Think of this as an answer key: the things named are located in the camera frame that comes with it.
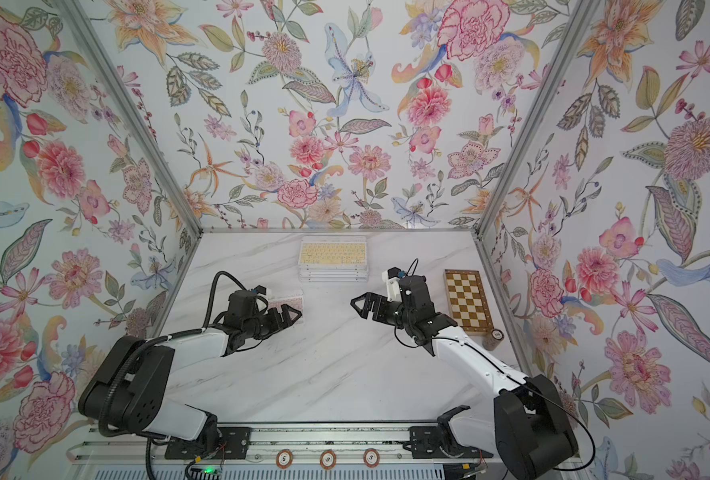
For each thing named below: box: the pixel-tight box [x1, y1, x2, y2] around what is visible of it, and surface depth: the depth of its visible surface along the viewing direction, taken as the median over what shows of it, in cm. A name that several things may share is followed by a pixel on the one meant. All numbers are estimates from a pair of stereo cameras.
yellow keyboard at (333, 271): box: [299, 269, 369, 275], surface depth 107 cm
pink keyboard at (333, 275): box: [299, 274, 369, 278], surface depth 109 cm
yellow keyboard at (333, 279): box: [299, 276, 369, 283], surface depth 109 cm
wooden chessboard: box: [443, 269, 494, 333], surface depth 100 cm
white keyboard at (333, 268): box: [299, 266, 369, 272], surface depth 108 cm
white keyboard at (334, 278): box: [299, 276, 369, 281], surface depth 109 cm
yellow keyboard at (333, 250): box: [298, 236, 368, 265], surface depth 112 cm
